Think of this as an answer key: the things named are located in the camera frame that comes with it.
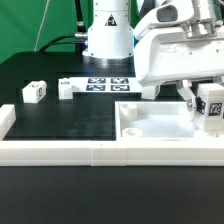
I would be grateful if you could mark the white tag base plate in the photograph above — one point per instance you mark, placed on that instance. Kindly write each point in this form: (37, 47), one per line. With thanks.
(105, 84)

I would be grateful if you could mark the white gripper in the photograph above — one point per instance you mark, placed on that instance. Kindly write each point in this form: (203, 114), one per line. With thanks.
(177, 40)

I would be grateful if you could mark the white U-shaped obstacle fence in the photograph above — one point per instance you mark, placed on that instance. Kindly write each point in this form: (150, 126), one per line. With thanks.
(130, 151)

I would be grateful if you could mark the green backdrop curtain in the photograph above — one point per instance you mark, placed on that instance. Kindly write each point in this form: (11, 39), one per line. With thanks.
(35, 25)

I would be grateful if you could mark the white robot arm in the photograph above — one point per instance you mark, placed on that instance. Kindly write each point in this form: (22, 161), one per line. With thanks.
(176, 41)

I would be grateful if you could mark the white square tabletop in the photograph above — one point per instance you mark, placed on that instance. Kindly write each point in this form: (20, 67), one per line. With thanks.
(162, 120)

